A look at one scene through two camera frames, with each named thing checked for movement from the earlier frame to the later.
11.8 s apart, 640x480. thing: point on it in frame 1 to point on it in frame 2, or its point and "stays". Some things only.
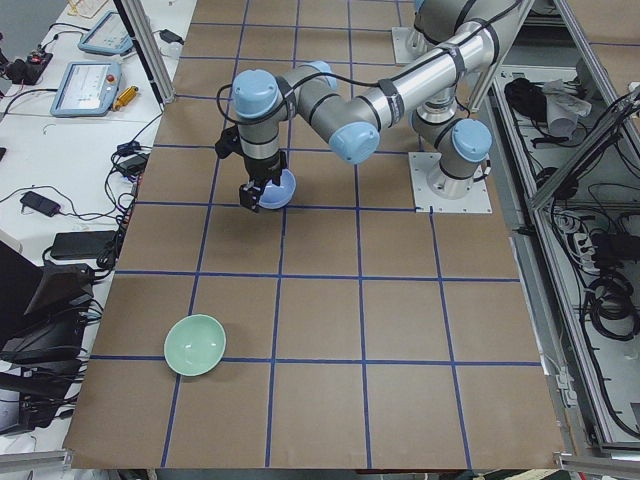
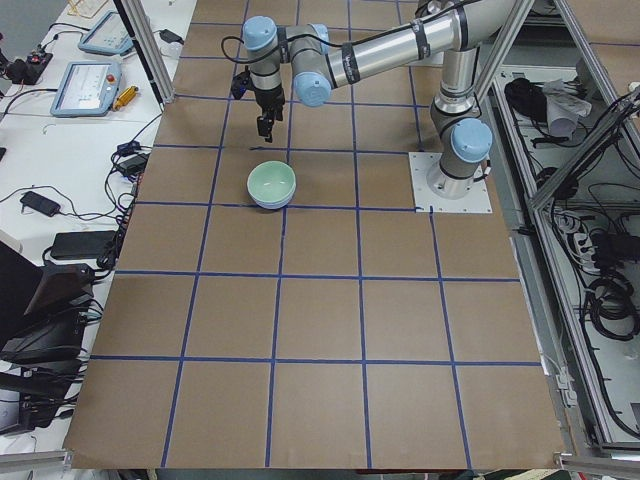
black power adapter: (83, 245) stays
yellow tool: (125, 97) stays
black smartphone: (39, 204) stays
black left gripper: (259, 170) to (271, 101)
